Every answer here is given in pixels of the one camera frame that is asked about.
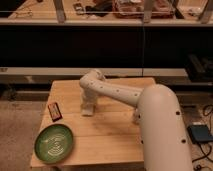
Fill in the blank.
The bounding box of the white sponge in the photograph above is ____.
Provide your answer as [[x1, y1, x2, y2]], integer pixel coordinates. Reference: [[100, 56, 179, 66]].
[[81, 105, 95, 116]]

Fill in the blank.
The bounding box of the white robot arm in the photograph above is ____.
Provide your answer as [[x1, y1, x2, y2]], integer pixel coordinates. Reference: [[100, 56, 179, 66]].
[[79, 69, 193, 171]]

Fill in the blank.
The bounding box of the green ceramic bowl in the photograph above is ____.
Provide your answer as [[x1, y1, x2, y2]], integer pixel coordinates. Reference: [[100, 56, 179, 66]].
[[34, 124, 74, 164]]

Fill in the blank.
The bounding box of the small red black box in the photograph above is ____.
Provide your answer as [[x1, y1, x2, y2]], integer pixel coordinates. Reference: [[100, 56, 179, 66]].
[[48, 102, 62, 122]]

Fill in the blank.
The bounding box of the wooden table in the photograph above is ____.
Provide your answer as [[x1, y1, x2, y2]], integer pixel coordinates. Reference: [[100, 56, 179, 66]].
[[47, 80, 143, 167]]

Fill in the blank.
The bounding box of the white chicken figurine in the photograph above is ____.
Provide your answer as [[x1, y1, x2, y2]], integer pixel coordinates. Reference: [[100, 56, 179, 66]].
[[132, 109, 140, 125]]

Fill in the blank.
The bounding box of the red tray on shelf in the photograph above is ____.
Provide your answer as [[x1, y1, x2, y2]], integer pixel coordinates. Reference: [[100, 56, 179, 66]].
[[112, 0, 175, 18]]

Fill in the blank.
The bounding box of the long metal shelf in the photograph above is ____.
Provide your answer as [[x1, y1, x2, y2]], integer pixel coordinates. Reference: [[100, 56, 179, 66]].
[[0, 0, 213, 27]]

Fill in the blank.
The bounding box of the dark blue box on floor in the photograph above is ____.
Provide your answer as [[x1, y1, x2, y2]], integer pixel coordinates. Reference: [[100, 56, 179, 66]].
[[187, 125, 213, 144]]

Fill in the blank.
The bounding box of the black floor cable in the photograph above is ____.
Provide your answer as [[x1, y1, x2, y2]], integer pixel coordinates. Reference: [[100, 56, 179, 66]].
[[191, 103, 213, 171]]

